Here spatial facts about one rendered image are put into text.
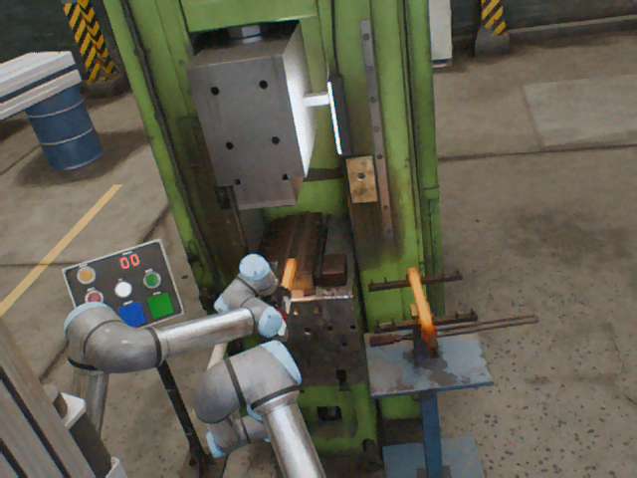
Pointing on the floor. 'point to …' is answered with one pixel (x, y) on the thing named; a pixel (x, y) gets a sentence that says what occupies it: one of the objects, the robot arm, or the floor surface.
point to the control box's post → (181, 410)
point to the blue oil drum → (66, 130)
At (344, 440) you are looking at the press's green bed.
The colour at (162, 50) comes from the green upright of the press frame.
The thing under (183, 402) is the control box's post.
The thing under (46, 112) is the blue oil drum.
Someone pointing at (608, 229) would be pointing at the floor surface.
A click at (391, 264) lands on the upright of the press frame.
